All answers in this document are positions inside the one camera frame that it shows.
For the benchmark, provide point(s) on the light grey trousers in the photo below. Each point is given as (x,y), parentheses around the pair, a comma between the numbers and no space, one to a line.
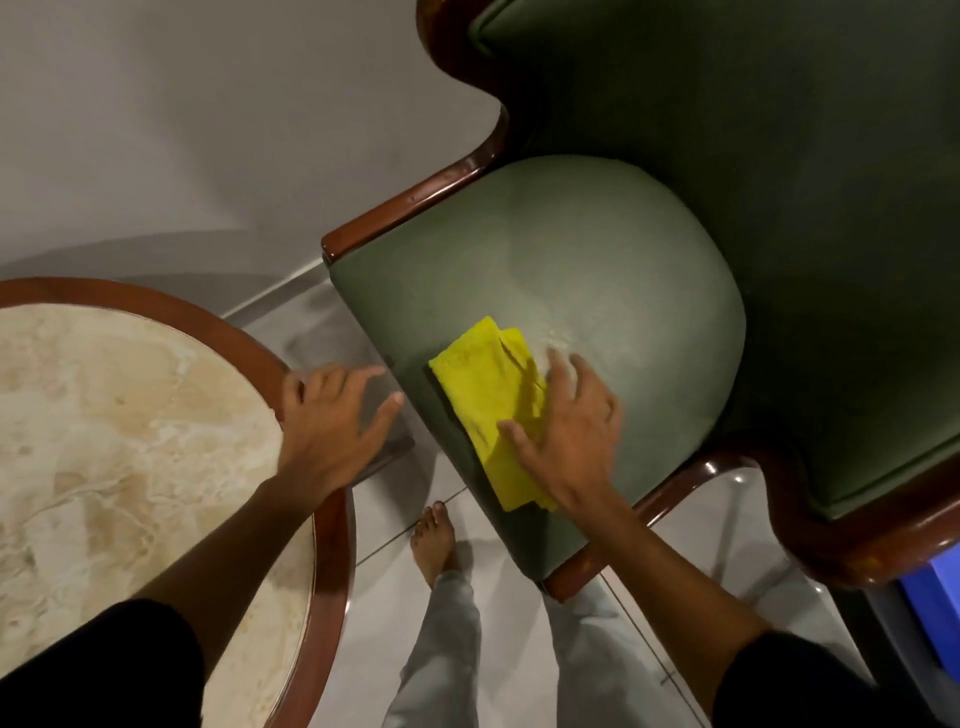
(442,660)

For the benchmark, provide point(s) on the person's left hand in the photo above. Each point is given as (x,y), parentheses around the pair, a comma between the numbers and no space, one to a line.
(322,442)

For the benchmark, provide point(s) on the person's left forearm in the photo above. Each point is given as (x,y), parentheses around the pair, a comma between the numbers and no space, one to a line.
(232,555)

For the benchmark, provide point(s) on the yellow cleaning cloth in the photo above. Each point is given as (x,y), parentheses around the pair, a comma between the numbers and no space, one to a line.
(487,397)

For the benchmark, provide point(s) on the person's right hand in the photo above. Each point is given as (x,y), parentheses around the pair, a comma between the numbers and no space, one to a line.
(574,446)

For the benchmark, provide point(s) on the person's left middle finger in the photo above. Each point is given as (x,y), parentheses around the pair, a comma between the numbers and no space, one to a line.
(333,379)

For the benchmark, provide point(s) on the person's right thumb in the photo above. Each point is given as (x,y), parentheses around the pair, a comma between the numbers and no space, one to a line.
(521,444)

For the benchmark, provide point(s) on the black shirt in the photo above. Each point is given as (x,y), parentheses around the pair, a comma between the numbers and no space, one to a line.
(97,675)

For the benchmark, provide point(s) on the person's right middle finger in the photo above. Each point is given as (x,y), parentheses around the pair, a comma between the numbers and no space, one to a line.
(589,379)

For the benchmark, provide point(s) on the green upholstered wooden armchair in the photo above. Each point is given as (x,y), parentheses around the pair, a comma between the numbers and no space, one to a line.
(750,225)

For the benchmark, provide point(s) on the blue plastic object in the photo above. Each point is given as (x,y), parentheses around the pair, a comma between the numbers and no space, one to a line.
(937,607)

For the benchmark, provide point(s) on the round marble wooden-rimmed table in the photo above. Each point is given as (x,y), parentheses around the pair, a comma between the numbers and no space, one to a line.
(135,450)

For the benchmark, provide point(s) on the person's left thumb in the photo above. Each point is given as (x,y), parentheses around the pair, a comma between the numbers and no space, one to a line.
(384,424)

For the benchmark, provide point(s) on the person's left little finger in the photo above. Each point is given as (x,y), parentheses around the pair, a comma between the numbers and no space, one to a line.
(291,391)

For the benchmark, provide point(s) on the person's right forearm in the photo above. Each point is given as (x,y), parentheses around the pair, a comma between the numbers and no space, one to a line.
(667,592)

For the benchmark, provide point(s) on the person's bare foot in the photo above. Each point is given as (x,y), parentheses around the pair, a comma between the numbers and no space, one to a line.
(433,544)

